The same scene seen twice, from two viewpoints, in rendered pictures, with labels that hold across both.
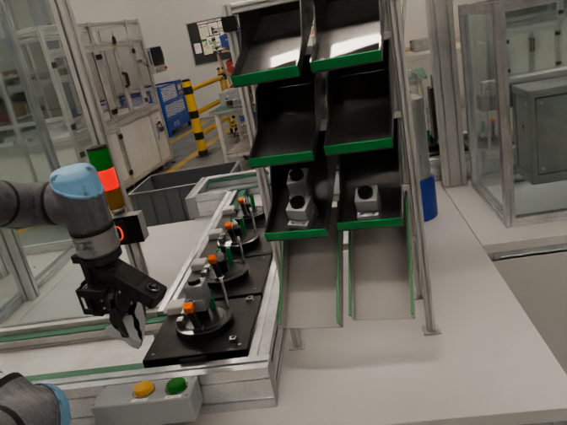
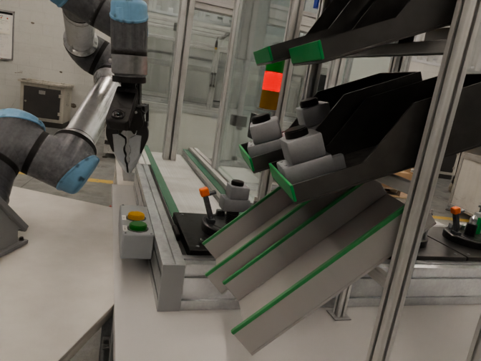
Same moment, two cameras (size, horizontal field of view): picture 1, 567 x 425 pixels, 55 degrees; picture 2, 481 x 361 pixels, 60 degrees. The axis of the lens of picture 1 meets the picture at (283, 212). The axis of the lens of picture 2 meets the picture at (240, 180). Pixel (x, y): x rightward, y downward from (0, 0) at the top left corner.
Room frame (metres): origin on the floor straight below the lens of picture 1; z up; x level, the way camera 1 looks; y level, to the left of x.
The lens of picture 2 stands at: (0.72, -0.61, 1.31)
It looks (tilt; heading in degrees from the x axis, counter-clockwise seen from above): 13 degrees down; 62
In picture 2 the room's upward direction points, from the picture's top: 9 degrees clockwise
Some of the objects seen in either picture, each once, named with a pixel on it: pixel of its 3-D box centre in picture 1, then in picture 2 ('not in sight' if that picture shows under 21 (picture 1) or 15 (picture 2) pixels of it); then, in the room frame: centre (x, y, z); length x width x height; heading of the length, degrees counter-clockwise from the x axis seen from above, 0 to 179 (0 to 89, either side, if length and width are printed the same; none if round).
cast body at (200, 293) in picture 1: (197, 290); (239, 195); (1.16, 0.23, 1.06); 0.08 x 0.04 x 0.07; 172
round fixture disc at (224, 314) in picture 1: (204, 321); (230, 226); (1.15, 0.23, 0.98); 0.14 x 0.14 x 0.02
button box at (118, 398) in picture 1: (148, 402); (134, 229); (0.95, 0.35, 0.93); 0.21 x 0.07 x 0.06; 82
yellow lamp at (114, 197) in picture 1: (111, 198); (269, 99); (1.29, 0.40, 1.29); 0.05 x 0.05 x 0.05
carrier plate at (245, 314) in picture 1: (207, 328); (229, 234); (1.15, 0.23, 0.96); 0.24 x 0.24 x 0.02; 82
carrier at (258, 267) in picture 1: (222, 263); not in sight; (1.40, 0.20, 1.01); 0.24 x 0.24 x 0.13; 82
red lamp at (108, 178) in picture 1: (105, 179); (272, 82); (1.29, 0.40, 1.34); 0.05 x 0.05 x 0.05
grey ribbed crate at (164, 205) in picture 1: (190, 194); not in sight; (3.27, 0.55, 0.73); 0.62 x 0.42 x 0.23; 82
